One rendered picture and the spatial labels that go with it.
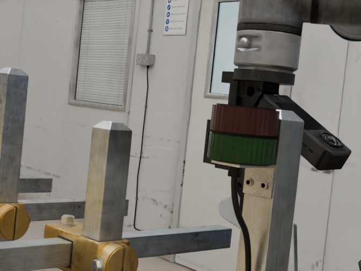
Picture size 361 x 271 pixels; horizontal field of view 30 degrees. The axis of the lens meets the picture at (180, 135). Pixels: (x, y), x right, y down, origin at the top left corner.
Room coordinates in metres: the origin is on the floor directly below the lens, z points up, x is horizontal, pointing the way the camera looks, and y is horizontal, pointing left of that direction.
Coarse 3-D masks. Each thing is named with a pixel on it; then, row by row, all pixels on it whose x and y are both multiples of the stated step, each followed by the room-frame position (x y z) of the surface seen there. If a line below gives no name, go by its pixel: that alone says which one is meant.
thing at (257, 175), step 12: (252, 108) 0.57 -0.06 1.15; (264, 108) 0.58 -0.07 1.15; (216, 132) 0.59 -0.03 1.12; (228, 132) 0.58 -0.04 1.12; (228, 168) 0.59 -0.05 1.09; (240, 168) 0.59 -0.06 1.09; (252, 168) 0.62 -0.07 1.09; (264, 168) 0.61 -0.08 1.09; (252, 180) 0.62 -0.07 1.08; (264, 180) 0.61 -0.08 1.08; (252, 192) 0.62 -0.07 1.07; (264, 192) 0.61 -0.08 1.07; (240, 216) 0.60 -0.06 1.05
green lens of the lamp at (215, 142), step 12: (216, 144) 0.58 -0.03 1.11; (228, 144) 0.57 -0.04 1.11; (240, 144) 0.57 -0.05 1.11; (252, 144) 0.57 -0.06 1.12; (264, 144) 0.57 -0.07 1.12; (216, 156) 0.58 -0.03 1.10; (228, 156) 0.57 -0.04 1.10; (240, 156) 0.57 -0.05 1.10; (252, 156) 0.57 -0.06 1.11; (264, 156) 0.58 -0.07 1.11
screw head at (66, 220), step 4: (64, 216) 0.86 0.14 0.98; (68, 216) 0.86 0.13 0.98; (72, 216) 0.87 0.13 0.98; (64, 220) 0.86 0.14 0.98; (68, 220) 0.86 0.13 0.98; (72, 220) 0.86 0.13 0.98; (60, 224) 0.86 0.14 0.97; (64, 224) 0.86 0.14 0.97; (68, 224) 0.86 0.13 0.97; (72, 224) 0.87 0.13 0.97
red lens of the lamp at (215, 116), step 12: (216, 108) 0.59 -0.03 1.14; (228, 108) 0.58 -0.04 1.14; (240, 108) 0.57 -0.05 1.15; (216, 120) 0.58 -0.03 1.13; (228, 120) 0.57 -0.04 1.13; (240, 120) 0.57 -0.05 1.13; (252, 120) 0.57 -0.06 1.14; (264, 120) 0.57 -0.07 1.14; (276, 120) 0.58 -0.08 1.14; (240, 132) 0.57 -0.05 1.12; (252, 132) 0.57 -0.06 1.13; (264, 132) 0.57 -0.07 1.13; (276, 132) 0.59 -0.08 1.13
